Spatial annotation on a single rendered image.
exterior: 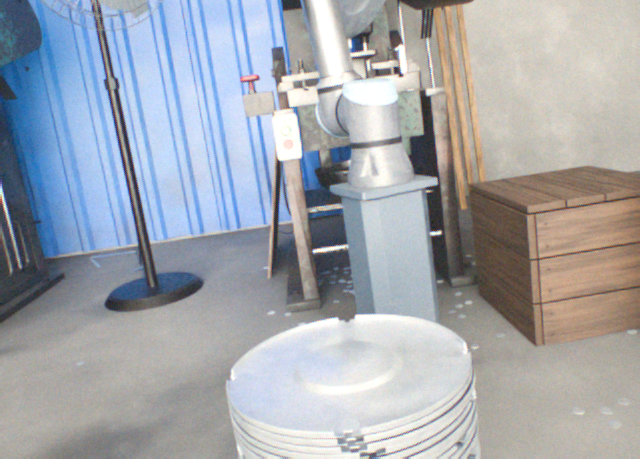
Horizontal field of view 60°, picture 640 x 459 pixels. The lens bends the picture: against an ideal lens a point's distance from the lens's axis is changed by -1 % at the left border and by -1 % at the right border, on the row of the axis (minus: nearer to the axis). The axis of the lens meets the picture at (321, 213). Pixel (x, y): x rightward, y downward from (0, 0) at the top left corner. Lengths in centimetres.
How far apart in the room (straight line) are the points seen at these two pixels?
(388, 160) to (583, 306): 60
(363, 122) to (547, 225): 49
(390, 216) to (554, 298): 46
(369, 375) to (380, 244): 60
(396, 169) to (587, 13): 254
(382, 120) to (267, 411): 75
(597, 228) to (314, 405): 97
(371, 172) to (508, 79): 226
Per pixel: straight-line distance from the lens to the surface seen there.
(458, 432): 64
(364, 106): 122
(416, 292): 129
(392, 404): 61
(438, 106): 180
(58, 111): 339
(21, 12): 281
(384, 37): 226
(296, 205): 177
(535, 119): 348
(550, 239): 140
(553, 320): 146
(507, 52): 343
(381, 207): 120
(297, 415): 62
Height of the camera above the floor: 64
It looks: 11 degrees down
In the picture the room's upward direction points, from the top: 8 degrees counter-clockwise
